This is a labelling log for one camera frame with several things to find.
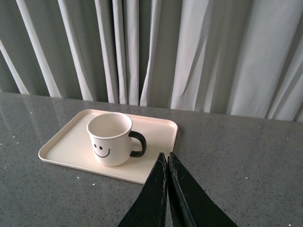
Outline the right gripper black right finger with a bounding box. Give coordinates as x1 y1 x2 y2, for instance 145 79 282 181
168 152 237 227

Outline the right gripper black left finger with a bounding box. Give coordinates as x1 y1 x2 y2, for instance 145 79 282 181
118 153 168 227

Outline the white smiley mug black handle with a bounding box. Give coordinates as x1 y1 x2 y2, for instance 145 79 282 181
87 112 147 166

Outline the cream rectangular plastic tray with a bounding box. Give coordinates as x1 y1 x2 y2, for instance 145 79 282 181
38 109 178 184

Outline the white pleated curtain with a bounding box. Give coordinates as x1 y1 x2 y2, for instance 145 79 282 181
0 0 303 122

